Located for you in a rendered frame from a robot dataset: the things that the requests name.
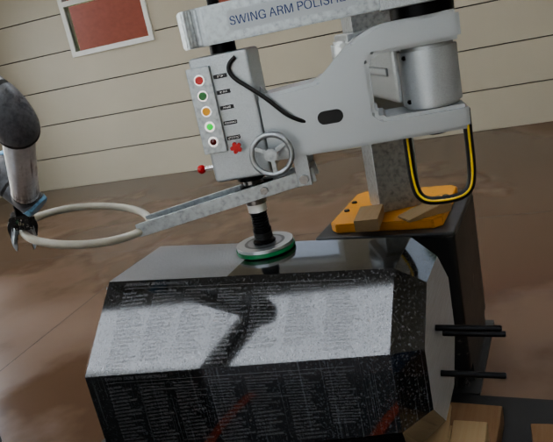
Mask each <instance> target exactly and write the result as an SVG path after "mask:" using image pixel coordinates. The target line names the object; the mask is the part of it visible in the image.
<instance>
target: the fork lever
mask: <svg viewBox="0 0 553 442"><path fill-rule="evenodd" d="M309 166H310V170H311V175H312V182H316V181H317V179H316V176H315V175H316V174H318V173H319V170H318V168H317V165H316V162H315V160H312V161H309ZM268 178H273V180H271V181H268V182H264V183H261V184H258V185H255V186H253V187H250V188H247V189H243V190H241V189H240V185H241V184H240V185H237V186H234V187H231V188H229V189H224V190H221V191H219V192H216V193H213V194H210V195H207V196H202V197H199V198H197V199H194V200H191V201H189V202H186V203H181V204H178V205H176V206H173V207H170V208H167V209H165V210H160V211H157V212H154V213H151V214H148V215H146V216H145V217H146V219H150V220H148V221H145V222H142V223H139V224H136V225H135V227H136V229H138V228H139V229H141V230H142V235H141V236H140V237H143V236H146V235H149V234H152V233H155V232H159V231H162V230H165V229H168V228H171V227H174V226H177V225H181V224H184V223H187V222H190V221H193V220H196V219H199V218H201V217H206V216H209V215H212V214H215V213H218V212H221V211H223V210H228V209H231V208H234V207H237V206H240V205H243V204H245V203H250V202H253V201H256V200H259V199H262V198H264V197H267V196H272V195H275V194H278V193H281V192H284V191H286V190H289V189H294V188H297V187H298V180H297V176H296V171H295V167H293V168H290V169H289V170H288V171H287V172H286V173H285V174H283V175H280V176H276V177H268V176H264V177H263V178H261V180H262V179H268ZM299 181H300V183H301V184H307V183H308V182H309V179H308V177H307V175H302V176H301V177H300V178H299Z"/></svg>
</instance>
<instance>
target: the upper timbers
mask: <svg viewBox="0 0 553 442"><path fill-rule="evenodd" d="M449 442H490V439H489V432H488V425H487V422H476V421H462V420H454V422H453V426H452V425H450V426H449Z"/></svg>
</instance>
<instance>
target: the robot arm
mask: <svg viewBox="0 0 553 442"><path fill-rule="evenodd" d="M39 137H40V121H39V118H38V116H37V114H36V112H35V111H34V109H33V107H32V106H31V105H30V104H29V102H28V101H27V100H26V98H25V97H24V96H23V94H22V93H21V92H20V91H19V90H18V89H17V88H16V87H15V86H14V85H12V84H11V83H9V82H8V81H6V80H5V79H4V78H3V77H2V76H1V75H0V144H1V145H2V146H3V150H1V151H0V196H1V197H2V198H4V199H5V200H6V201H8V202H9V203H11V204H12V207H13V209H14V210H15V211H13V212H12V213H11V214H10V217H11V218H9V222H8V225H7V229H8V233H9V234H10V237H11V243H12V245H13V247H14V249H15V250H16V251H18V235H19V230H25V231H27V230H28V231H29V232H30V233H31V234H32V235H35V236H38V223H37V221H36V219H35V216H34V214H36V213H37V212H38V211H39V210H40V209H41V208H42V207H43V205H44V204H45V203H46V201H47V197H46V196H45V194H42V193H41V192H40V187H39V177H38V166H37V155H36V144H35V143H36V142H37V141H38V139H39Z"/></svg>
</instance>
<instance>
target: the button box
mask: <svg viewBox="0 0 553 442"><path fill-rule="evenodd" d="M185 73H186V76H187V81H188V84H189V88H190V95H191V99H192V102H193V106H194V110H195V114H196V118H197V124H198V129H199V132H200V136H201V139H202V144H203V148H204V151H205V155H207V154H213V153H222V152H227V151H228V146H227V143H226V135H225V131H224V127H223V123H222V119H221V115H220V111H219V104H218V100H217V96H216V92H215V88H214V84H213V79H212V72H211V69H210V66H205V67H201V68H193V69H188V70H185ZM196 75H202V76H203V77H204V79H205V83H204V85H202V86H197V85H196V84H195V83H194V78H195V76H196ZM201 90H203V91H205V92H207V94H208V99H207V100H206V101H205V102H201V101H199V100H198V92H199V91H201ZM205 106H208V107H210V108H211V110H212V114H211V116H210V117H204V116H203V115H202V113H201V110H202V108H203V107H205ZM209 121H211V122H213V123H214V124H215V130H214V131H213V132H208V131H207V130H206V129H205V123H207V122H209ZM210 137H216V138H217V139H218V140H219V144H218V145H217V146H215V147H211V146H210V145H209V144H208V139H209V138H210Z"/></svg>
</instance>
